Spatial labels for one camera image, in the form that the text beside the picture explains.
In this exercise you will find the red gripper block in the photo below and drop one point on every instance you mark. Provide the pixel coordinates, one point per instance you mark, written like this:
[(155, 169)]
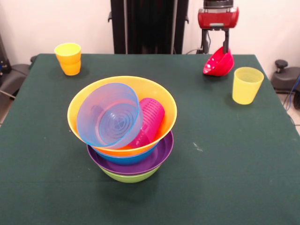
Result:
[(218, 18)]

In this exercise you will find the large orange bowl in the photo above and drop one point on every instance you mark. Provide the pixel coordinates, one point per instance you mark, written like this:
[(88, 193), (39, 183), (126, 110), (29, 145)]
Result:
[(161, 93)]

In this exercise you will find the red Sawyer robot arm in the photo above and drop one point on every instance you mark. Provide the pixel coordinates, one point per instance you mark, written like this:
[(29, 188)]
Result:
[(218, 3)]

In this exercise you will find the dark green tablecloth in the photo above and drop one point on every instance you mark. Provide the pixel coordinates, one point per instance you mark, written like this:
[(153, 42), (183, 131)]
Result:
[(70, 201)]

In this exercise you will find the orange yellow cup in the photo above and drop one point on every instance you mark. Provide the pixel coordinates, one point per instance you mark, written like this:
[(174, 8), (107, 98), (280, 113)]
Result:
[(69, 61)]

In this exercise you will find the small red bowl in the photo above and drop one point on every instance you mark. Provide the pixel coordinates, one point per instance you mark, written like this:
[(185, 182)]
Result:
[(219, 65)]

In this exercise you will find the large blue bowl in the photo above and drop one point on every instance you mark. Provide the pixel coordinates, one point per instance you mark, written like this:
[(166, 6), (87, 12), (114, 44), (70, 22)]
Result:
[(126, 159)]

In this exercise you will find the black floor device with knob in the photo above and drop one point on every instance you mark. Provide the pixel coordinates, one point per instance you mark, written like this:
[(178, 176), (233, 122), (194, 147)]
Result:
[(286, 79)]

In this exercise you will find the pale yellow translucent cup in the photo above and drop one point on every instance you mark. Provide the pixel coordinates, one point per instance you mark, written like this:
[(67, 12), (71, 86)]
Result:
[(246, 89)]

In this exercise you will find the small blue bowl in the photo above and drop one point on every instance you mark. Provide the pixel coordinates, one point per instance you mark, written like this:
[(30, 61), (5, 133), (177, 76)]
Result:
[(107, 117)]

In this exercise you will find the black power plug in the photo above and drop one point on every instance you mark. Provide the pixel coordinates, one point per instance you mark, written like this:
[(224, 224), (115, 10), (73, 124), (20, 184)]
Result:
[(199, 50)]

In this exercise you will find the purple bowl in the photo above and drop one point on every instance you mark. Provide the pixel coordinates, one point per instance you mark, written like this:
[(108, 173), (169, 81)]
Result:
[(164, 152)]

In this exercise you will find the green bowl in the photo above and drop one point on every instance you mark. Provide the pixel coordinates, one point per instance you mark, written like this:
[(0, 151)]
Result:
[(130, 178)]

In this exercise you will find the purple cup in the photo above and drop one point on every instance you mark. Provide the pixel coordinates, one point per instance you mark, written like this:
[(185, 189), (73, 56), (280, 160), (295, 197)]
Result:
[(151, 117)]

